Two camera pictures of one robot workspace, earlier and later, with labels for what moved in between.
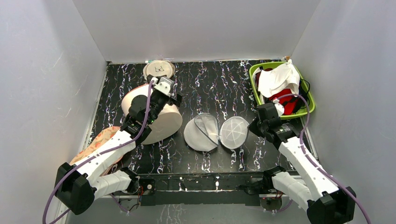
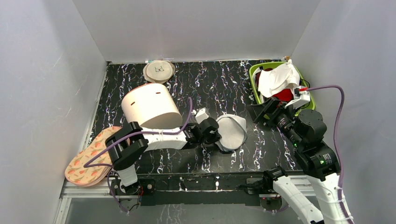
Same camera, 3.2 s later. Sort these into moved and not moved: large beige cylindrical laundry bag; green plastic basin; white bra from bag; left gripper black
Moved: left gripper black
Not moved: white bra from bag; green plastic basin; large beige cylindrical laundry bag
